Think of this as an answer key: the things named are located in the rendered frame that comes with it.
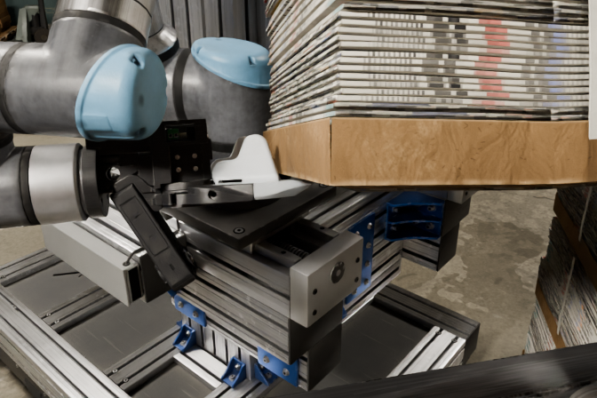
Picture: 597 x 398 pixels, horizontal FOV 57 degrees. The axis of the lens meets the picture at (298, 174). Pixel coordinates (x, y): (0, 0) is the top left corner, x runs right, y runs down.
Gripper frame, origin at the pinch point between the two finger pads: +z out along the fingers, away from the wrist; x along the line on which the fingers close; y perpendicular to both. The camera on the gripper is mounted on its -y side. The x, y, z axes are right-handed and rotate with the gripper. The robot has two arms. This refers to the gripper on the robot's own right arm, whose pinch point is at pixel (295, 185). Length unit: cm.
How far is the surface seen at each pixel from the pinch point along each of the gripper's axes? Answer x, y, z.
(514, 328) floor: 106, -61, 88
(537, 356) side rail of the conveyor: -5.2, -19.5, 22.9
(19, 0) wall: 640, 193, -192
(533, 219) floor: 165, -38, 137
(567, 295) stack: 45, -32, 64
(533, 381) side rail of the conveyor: -8.0, -20.6, 20.6
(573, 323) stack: 40, -35, 61
